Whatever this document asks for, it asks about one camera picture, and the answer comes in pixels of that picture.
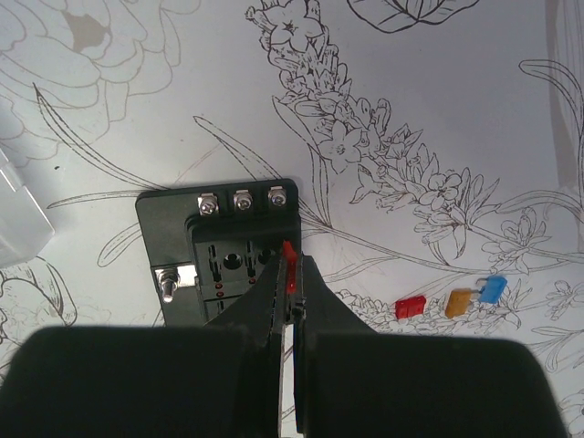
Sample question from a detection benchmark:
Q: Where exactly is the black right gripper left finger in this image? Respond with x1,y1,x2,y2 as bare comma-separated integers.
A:
1,255,286,437

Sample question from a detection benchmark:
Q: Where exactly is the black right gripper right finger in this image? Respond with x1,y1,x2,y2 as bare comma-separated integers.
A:
294,255,567,437

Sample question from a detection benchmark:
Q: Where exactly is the red blade fuse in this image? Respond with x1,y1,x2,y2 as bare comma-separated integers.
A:
283,241,299,296
394,296,427,319

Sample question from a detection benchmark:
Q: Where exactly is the black fuse box base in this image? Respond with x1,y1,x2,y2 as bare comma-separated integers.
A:
135,179,301,327

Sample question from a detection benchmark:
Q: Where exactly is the orange blade fuse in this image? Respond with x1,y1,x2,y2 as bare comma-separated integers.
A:
444,288,473,318

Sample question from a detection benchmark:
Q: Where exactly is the blue blade fuse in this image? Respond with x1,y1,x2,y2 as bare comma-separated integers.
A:
476,275,507,304

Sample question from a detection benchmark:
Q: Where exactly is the clear plastic fuse box cover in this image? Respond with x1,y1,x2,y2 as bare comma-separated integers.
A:
0,151,55,268

